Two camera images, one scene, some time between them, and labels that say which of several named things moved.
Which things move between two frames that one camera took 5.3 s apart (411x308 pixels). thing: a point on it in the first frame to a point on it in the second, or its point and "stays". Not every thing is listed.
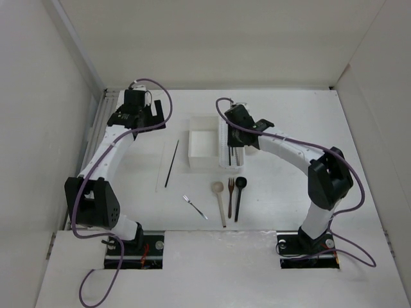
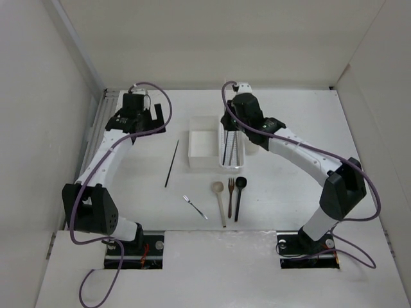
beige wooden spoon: [218, 187] stays
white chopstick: [160, 169] to [225, 132]
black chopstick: [169, 170] stays
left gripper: [157, 117] stays
